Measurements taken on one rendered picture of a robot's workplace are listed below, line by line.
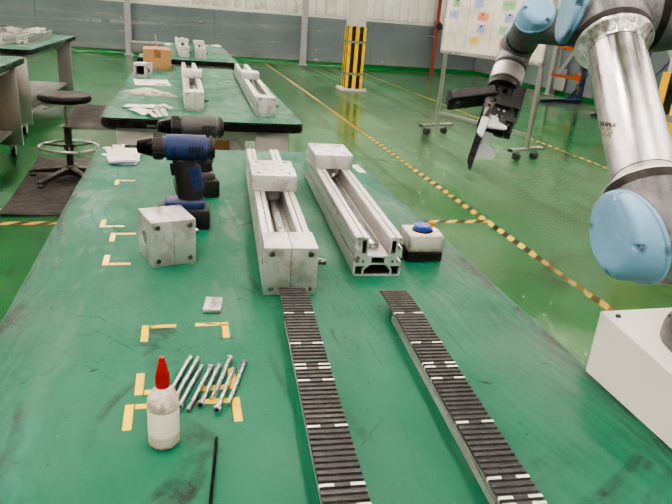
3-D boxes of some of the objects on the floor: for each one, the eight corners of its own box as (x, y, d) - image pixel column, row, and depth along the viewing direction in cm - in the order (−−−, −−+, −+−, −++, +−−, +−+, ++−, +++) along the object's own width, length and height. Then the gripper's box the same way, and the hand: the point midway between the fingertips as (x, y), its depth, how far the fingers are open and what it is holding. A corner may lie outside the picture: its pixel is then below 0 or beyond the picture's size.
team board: (416, 133, 746) (438, -44, 676) (446, 132, 773) (470, -39, 702) (511, 162, 631) (550, -49, 560) (543, 159, 657) (583, -42, 587)
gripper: (536, 64, 134) (513, 140, 127) (515, 114, 152) (493, 183, 146) (498, 54, 135) (473, 128, 129) (481, 105, 153) (458, 172, 147)
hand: (471, 154), depth 138 cm, fingers open, 14 cm apart
